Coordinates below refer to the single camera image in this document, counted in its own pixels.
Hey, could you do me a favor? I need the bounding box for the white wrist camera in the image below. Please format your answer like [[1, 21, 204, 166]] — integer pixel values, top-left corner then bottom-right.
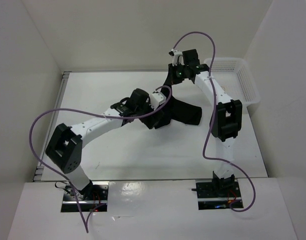
[[149, 92, 167, 110], [169, 49, 184, 66]]

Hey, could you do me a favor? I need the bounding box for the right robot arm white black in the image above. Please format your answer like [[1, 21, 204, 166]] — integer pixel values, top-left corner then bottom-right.
[[167, 48, 243, 197]]

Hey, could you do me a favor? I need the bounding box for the black skirt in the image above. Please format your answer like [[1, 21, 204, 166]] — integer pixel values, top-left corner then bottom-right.
[[139, 71, 203, 130]]

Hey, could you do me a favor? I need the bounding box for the purple cable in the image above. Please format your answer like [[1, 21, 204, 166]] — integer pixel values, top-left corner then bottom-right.
[[29, 85, 173, 233], [171, 31, 257, 212]]

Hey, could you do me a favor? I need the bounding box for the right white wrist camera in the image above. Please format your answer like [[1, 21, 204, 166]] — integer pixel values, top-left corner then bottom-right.
[[169, 49, 184, 66]]

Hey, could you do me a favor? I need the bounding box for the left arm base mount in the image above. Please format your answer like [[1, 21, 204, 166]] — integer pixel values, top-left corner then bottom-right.
[[57, 181, 109, 213]]

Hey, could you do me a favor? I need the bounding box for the white plastic perforated basket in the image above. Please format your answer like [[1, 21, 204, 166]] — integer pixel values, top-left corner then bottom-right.
[[211, 57, 261, 114]]

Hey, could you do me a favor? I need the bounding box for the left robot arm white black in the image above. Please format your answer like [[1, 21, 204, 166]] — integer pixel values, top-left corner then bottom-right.
[[45, 88, 153, 200]]

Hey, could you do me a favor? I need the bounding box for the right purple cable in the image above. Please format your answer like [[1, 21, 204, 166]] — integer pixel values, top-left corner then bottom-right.
[[171, 31, 257, 212]]

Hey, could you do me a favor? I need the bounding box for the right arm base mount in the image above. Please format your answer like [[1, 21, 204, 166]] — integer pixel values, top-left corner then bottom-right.
[[191, 174, 244, 210]]

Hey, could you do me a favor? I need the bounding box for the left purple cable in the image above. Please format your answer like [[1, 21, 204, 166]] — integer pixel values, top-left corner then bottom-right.
[[29, 85, 173, 233]]

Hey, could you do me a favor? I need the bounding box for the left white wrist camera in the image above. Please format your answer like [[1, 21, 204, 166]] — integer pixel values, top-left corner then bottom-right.
[[149, 92, 167, 110]]

